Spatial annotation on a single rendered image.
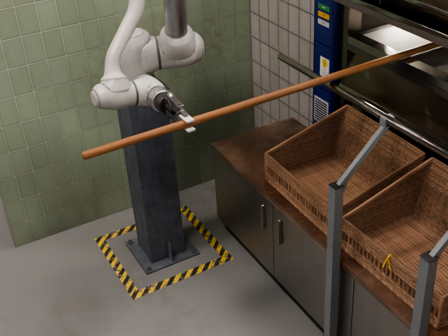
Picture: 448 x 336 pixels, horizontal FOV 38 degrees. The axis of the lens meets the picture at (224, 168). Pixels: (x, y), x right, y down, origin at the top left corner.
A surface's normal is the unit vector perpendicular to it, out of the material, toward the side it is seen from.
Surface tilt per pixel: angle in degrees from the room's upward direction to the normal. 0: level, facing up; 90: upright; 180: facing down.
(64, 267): 0
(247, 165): 0
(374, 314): 90
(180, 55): 113
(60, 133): 90
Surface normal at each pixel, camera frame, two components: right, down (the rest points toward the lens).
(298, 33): -0.87, 0.30
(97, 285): -0.06, -0.84
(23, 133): 0.48, 0.44
